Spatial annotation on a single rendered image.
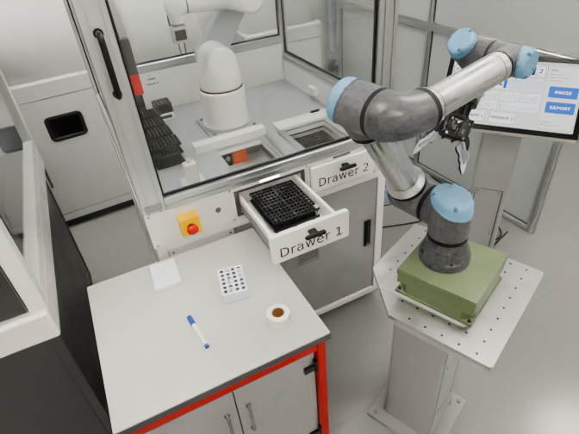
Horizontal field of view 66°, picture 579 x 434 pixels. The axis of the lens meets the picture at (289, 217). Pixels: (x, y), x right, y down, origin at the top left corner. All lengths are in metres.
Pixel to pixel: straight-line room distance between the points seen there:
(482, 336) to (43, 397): 1.41
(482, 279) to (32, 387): 1.45
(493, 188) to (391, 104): 1.32
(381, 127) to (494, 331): 0.71
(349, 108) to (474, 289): 0.64
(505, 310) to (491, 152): 0.88
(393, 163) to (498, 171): 1.05
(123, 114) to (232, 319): 0.69
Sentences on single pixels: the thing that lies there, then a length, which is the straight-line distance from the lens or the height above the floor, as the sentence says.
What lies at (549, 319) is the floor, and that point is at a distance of 2.59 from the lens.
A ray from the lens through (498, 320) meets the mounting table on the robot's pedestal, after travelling 1.44.
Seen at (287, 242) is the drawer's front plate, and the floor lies 0.89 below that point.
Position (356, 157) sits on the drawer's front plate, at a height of 0.92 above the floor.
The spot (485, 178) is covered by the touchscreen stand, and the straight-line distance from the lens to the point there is 2.21.
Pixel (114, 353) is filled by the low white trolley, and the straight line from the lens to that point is 1.43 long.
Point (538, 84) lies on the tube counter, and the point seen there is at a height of 1.11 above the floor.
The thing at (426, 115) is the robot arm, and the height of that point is 1.40.
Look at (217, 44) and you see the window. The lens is 1.45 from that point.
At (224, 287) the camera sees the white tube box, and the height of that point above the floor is 0.79.
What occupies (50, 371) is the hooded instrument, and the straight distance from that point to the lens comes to 1.71.
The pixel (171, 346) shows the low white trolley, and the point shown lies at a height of 0.76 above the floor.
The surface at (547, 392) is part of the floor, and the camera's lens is 2.31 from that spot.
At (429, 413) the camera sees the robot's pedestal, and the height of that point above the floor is 0.19.
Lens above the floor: 1.80
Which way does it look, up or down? 37 degrees down
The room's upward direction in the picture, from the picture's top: 5 degrees counter-clockwise
